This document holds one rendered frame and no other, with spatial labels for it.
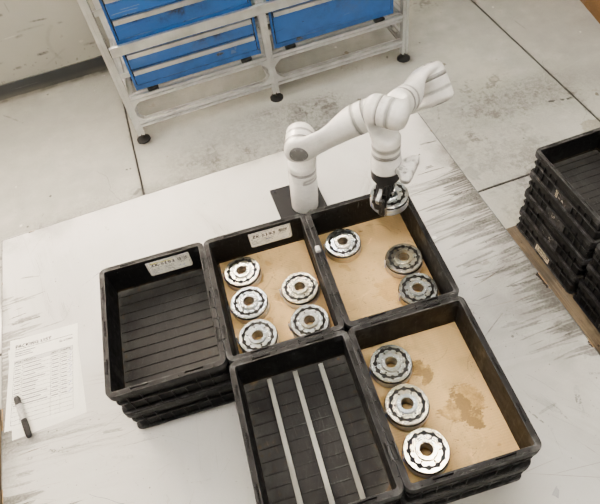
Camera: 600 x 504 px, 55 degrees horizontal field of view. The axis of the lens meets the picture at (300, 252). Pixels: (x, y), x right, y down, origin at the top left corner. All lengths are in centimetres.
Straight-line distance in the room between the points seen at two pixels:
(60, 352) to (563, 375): 143
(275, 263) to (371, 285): 29
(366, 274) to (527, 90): 219
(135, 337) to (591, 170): 176
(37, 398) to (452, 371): 116
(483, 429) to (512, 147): 204
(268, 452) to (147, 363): 42
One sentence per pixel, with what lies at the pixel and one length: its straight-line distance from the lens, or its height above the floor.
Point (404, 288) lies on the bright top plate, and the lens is 155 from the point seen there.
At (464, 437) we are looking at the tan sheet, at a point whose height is 83.
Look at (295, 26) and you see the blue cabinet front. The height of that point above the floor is 42.
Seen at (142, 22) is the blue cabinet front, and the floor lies 68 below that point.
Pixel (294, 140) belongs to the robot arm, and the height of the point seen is 104.
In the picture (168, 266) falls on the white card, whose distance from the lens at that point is 168.
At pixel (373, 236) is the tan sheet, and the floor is 83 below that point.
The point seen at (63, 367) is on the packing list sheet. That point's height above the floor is 70.
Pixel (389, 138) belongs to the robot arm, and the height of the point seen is 125.
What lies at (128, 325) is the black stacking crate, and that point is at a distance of 168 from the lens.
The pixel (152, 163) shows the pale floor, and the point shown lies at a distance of 338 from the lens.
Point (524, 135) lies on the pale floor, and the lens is 330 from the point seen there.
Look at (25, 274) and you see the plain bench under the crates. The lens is 214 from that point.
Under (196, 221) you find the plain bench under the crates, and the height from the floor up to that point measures 70.
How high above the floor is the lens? 216
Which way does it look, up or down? 52 degrees down
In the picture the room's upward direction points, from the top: 11 degrees counter-clockwise
